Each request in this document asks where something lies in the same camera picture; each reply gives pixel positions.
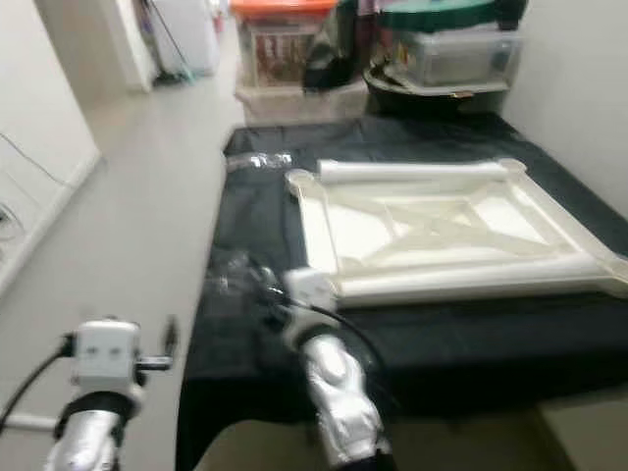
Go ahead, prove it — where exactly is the cream plastic table top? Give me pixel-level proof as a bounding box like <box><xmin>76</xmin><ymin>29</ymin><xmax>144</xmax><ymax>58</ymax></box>
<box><xmin>285</xmin><ymin>157</ymin><xmax>628</xmax><ymax>307</ymax></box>

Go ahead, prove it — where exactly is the clear plastic storage container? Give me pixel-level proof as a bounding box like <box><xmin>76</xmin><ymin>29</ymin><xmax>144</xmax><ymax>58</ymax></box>
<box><xmin>383</xmin><ymin>27</ymin><xmax>523</xmax><ymax>89</ymax></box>

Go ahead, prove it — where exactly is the beige patterned bench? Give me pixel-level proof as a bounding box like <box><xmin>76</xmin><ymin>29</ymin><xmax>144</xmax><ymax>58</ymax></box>
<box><xmin>235</xmin><ymin>81</ymin><xmax>369</xmax><ymax>127</ymax></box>

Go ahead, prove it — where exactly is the dark floor mop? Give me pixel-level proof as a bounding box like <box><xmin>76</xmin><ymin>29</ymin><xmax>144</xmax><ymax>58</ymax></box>
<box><xmin>147</xmin><ymin>0</ymin><xmax>197</xmax><ymax>84</ymax></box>

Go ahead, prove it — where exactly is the black round basin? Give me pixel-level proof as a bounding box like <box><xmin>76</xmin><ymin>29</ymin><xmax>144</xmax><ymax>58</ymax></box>
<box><xmin>363</xmin><ymin>64</ymin><xmax>511</xmax><ymax>119</ymax></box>

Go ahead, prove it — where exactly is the small clear tape patch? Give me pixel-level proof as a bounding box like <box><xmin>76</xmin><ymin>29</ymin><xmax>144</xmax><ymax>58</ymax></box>
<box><xmin>224</xmin><ymin>150</ymin><xmax>295</xmax><ymax>173</ymax></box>

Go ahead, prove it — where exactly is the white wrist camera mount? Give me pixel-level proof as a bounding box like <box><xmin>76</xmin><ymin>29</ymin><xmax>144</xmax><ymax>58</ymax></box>
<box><xmin>283</xmin><ymin>267</ymin><xmax>340</xmax><ymax>344</ymax></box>
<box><xmin>74</xmin><ymin>319</ymin><xmax>143</xmax><ymax>403</ymax></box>

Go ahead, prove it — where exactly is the large clear tape patch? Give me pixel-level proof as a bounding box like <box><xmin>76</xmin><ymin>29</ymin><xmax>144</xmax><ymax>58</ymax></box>
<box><xmin>206</xmin><ymin>250</ymin><xmax>281</xmax><ymax>315</ymax></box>

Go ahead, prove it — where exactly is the black tablecloth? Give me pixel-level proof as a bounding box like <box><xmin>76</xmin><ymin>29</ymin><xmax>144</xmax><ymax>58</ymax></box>
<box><xmin>175</xmin><ymin>113</ymin><xmax>628</xmax><ymax>471</ymax></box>

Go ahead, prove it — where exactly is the black plastic bag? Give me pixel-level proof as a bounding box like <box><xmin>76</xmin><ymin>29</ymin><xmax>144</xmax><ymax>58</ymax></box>
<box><xmin>302</xmin><ymin>0</ymin><xmax>364</xmax><ymax>94</ymax></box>

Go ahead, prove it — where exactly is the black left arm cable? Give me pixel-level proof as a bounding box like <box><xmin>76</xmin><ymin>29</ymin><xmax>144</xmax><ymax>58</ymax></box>
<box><xmin>0</xmin><ymin>334</ymin><xmax>79</xmax><ymax>433</ymax></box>

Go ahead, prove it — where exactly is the thin grey wall cable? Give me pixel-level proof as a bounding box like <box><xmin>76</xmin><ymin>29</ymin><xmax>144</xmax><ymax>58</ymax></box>
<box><xmin>0</xmin><ymin>132</ymin><xmax>60</xmax><ymax>187</ymax></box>

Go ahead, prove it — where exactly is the clear box with orange lid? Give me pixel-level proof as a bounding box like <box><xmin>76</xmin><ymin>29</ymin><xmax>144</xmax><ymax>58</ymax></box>
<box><xmin>231</xmin><ymin>0</ymin><xmax>340</xmax><ymax>89</ymax></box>

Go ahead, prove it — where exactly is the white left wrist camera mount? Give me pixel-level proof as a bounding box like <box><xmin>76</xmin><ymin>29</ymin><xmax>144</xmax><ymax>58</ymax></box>
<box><xmin>74</xmin><ymin>319</ymin><xmax>143</xmax><ymax>403</ymax></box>

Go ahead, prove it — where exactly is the white appliance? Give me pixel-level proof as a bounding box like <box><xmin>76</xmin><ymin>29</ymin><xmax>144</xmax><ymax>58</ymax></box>
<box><xmin>152</xmin><ymin>0</ymin><xmax>222</xmax><ymax>78</ymax></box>

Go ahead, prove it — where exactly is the green pot lid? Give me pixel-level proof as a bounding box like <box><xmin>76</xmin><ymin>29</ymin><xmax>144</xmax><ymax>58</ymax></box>
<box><xmin>378</xmin><ymin>0</ymin><xmax>501</xmax><ymax>33</ymax></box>

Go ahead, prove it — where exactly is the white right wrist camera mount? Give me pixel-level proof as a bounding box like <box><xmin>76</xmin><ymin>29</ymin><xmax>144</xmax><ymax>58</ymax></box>
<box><xmin>283</xmin><ymin>267</ymin><xmax>340</xmax><ymax>344</ymax></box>

